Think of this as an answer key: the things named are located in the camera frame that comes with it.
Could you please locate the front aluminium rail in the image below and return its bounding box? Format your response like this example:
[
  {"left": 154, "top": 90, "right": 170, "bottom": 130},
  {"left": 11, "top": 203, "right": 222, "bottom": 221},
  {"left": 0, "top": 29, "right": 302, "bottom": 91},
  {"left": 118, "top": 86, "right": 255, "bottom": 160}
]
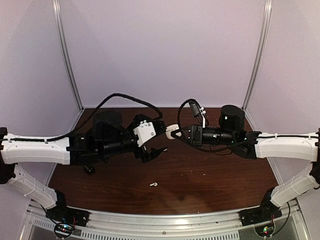
[{"left": 24, "top": 199, "right": 303, "bottom": 240}]

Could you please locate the right aluminium frame post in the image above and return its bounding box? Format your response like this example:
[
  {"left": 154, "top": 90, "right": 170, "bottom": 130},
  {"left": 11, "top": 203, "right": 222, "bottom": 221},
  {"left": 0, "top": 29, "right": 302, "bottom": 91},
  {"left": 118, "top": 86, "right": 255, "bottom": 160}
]
[{"left": 242, "top": 0, "right": 273, "bottom": 111}]

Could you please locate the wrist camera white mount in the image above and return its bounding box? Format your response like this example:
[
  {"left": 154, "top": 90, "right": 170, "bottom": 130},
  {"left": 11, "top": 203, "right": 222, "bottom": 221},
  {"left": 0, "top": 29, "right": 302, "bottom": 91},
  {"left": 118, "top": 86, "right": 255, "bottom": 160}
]
[
  {"left": 133, "top": 120, "right": 167, "bottom": 147},
  {"left": 189, "top": 100, "right": 209, "bottom": 128}
]

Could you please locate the left black braided cable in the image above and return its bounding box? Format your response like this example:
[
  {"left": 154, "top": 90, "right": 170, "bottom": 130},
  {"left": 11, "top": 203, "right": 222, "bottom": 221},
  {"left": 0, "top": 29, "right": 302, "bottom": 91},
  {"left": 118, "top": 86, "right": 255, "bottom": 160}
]
[{"left": 44, "top": 92, "right": 164, "bottom": 145}]

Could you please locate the circuit board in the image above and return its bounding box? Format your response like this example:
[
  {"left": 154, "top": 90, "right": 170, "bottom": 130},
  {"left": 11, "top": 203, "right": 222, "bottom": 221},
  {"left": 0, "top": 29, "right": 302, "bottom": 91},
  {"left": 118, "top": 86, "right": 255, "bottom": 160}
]
[
  {"left": 254, "top": 223, "right": 275, "bottom": 238},
  {"left": 53, "top": 222, "right": 75, "bottom": 238}
]

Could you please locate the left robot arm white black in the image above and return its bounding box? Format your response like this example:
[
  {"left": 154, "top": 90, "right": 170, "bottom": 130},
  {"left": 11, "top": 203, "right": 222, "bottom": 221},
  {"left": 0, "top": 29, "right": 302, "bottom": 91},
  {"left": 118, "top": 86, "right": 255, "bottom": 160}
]
[{"left": 0, "top": 110, "right": 166, "bottom": 224}]

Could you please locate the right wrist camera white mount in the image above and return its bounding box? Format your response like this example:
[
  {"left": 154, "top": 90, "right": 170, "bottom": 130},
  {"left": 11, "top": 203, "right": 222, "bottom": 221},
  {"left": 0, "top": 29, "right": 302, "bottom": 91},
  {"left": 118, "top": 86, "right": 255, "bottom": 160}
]
[{"left": 189, "top": 100, "right": 209, "bottom": 128}]

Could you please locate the right black braided cable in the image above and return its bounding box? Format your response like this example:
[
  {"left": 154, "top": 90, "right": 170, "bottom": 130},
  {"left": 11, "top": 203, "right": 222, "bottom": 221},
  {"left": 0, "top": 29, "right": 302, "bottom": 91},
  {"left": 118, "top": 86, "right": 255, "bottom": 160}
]
[{"left": 177, "top": 98, "right": 232, "bottom": 156}]

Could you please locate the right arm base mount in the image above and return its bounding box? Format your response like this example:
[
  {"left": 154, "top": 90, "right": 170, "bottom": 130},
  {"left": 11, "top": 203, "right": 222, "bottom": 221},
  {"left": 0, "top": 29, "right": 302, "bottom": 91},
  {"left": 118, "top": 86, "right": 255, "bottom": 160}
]
[{"left": 239, "top": 187, "right": 282, "bottom": 227}]

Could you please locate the black braided cable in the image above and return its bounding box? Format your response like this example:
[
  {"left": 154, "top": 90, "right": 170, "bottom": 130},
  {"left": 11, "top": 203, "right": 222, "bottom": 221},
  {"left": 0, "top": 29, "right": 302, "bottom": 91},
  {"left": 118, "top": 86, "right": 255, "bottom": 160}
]
[
  {"left": 177, "top": 98, "right": 232, "bottom": 156},
  {"left": 44, "top": 92, "right": 164, "bottom": 145}
]

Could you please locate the left circuit board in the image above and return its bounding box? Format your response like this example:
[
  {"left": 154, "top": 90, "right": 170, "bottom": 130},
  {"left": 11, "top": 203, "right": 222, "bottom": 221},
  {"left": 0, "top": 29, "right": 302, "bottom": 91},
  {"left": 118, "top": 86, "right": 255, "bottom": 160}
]
[{"left": 53, "top": 222, "right": 75, "bottom": 238}]

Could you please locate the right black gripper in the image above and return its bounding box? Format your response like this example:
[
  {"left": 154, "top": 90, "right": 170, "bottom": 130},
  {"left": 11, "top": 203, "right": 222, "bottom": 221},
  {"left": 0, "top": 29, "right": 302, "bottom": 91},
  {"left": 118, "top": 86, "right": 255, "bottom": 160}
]
[{"left": 171, "top": 124, "right": 236, "bottom": 148}]

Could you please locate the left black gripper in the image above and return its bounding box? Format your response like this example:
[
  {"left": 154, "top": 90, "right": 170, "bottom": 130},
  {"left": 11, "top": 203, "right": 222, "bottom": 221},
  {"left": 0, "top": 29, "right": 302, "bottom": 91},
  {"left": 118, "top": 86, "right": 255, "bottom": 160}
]
[{"left": 100, "top": 113, "right": 167, "bottom": 163}]

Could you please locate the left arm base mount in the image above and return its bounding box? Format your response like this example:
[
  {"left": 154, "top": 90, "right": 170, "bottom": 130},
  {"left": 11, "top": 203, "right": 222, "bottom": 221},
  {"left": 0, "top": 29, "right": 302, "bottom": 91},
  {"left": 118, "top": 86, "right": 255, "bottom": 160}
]
[{"left": 46, "top": 190, "right": 90, "bottom": 227}]

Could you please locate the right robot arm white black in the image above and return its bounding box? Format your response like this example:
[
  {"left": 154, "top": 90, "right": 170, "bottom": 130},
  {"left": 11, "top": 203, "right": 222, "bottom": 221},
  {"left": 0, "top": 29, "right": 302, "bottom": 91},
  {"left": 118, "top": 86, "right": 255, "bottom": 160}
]
[{"left": 166, "top": 100, "right": 320, "bottom": 221}]

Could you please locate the aluminium frame post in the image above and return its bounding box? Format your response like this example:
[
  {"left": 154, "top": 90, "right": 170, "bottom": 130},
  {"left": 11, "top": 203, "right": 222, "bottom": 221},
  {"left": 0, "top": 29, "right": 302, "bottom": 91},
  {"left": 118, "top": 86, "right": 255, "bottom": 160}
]
[
  {"left": 52, "top": 0, "right": 84, "bottom": 112},
  {"left": 242, "top": 0, "right": 273, "bottom": 111}
]

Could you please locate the left aluminium frame post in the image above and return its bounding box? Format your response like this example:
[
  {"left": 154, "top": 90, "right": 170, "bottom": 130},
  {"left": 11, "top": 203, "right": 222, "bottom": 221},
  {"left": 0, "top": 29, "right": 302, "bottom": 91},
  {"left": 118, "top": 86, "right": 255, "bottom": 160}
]
[{"left": 52, "top": 0, "right": 84, "bottom": 112}]

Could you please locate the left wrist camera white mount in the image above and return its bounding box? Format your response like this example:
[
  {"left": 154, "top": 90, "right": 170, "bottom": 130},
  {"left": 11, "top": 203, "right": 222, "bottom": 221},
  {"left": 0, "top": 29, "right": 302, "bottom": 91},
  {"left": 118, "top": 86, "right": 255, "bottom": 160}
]
[{"left": 133, "top": 120, "right": 167, "bottom": 147}]

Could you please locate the black charging case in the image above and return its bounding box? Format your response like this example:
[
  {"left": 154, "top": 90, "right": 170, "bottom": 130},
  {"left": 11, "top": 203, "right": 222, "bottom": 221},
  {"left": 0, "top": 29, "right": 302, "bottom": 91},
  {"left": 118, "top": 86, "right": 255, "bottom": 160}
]
[{"left": 83, "top": 164, "right": 96, "bottom": 175}]

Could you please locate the right circuit board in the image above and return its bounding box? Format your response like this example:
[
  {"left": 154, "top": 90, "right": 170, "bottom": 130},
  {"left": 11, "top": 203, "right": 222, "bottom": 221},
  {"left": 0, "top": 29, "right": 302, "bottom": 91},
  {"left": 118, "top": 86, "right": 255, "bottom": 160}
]
[{"left": 254, "top": 223, "right": 275, "bottom": 238}]

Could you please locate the white charging case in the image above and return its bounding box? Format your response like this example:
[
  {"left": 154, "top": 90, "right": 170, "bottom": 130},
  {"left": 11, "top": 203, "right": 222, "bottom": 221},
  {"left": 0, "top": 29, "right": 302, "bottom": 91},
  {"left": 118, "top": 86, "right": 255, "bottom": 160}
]
[{"left": 165, "top": 124, "right": 179, "bottom": 140}]

